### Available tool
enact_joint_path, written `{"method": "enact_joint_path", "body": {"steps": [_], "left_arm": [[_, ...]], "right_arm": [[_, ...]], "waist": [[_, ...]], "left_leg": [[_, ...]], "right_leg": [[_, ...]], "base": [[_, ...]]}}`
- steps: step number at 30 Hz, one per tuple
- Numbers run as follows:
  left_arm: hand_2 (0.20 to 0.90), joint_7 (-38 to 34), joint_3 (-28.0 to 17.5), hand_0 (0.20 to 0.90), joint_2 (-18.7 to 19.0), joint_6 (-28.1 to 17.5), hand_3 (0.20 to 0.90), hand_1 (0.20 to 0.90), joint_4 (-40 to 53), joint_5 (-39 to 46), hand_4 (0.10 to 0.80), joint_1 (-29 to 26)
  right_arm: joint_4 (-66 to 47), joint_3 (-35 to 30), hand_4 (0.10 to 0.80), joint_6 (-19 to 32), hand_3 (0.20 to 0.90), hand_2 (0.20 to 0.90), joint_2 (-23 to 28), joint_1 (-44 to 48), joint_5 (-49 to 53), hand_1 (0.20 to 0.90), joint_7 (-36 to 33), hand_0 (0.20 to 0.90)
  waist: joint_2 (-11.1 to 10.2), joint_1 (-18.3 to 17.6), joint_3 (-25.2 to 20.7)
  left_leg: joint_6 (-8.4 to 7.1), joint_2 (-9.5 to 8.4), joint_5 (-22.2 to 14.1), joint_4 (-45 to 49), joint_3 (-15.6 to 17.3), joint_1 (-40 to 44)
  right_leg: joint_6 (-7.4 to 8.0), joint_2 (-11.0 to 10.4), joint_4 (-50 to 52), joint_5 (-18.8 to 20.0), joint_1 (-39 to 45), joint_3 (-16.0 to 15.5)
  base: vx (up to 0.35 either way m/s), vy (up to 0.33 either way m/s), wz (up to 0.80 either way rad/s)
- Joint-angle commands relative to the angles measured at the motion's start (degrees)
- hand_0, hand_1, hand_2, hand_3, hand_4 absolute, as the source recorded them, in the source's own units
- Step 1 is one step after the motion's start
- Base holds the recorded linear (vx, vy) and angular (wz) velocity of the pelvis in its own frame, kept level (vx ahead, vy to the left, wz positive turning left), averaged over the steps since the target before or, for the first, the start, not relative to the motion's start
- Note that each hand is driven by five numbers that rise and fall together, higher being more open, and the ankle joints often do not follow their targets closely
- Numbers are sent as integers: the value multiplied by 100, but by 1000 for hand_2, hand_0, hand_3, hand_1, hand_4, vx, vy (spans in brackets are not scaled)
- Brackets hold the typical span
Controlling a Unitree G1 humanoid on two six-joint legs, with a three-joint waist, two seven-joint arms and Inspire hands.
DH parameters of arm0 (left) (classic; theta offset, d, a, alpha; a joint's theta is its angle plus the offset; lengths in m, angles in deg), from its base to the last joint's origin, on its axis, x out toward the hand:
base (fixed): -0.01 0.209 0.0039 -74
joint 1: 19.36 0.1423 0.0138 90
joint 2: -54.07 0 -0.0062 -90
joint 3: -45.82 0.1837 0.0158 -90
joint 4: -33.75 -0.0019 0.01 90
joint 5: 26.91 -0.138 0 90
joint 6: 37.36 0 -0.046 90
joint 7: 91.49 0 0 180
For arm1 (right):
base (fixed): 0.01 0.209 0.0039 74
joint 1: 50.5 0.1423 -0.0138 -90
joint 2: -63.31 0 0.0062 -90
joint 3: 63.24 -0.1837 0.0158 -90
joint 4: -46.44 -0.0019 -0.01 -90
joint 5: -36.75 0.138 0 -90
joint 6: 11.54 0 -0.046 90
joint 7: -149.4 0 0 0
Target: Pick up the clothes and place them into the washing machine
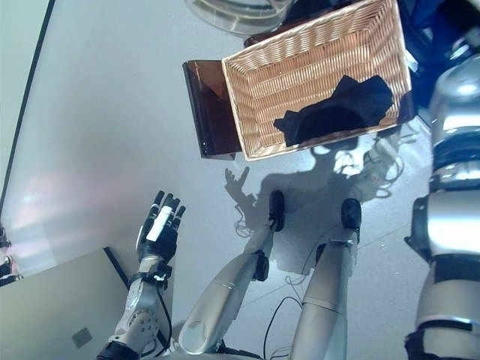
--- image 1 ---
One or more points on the silver robot leg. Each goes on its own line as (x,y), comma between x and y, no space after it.
(225,292)
(326,292)

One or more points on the round glass washer door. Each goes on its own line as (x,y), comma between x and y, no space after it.
(232,15)

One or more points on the wicker laundry basket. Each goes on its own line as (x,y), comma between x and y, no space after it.
(300,63)

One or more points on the grey square wall plate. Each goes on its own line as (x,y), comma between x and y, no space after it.
(81,336)

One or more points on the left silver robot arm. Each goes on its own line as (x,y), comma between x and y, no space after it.
(142,307)

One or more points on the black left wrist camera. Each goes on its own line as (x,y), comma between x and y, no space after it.
(161,275)

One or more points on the left silver robot leg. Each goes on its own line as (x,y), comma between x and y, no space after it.
(225,292)

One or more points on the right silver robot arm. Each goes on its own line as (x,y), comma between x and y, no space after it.
(453,232)

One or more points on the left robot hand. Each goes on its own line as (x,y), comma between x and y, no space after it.
(161,243)

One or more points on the right silver robot leg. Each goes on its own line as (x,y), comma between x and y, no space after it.
(326,292)

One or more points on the black garment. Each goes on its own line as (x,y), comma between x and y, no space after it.
(337,112)

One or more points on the blue garment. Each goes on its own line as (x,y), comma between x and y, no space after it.
(431,15)

